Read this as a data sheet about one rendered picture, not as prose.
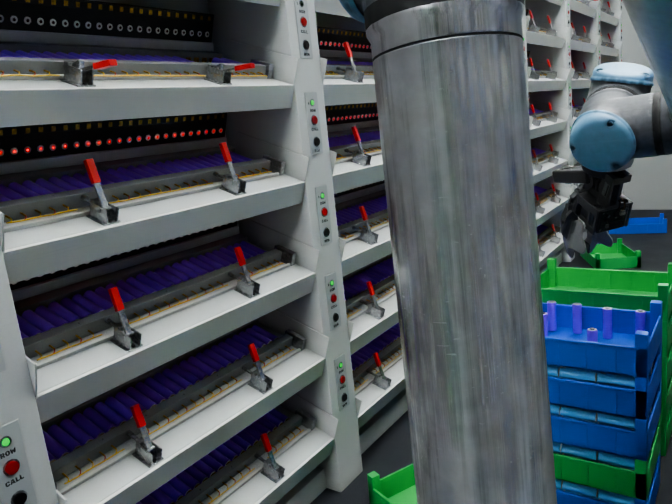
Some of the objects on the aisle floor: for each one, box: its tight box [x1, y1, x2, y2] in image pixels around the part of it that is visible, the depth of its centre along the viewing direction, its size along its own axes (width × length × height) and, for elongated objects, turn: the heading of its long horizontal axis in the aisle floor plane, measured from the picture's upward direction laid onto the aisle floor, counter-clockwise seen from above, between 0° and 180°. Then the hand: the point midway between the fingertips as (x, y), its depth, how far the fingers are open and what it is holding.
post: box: [207, 0, 363, 492], centre depth 126 cm, size 20×9×170 cm, turn 81°
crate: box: [556, 448, 661, 504], centre depth 127 cm, size 30×20×8 cm
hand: (578, 247), depth 119 cm, fingers open, 3 cm apart
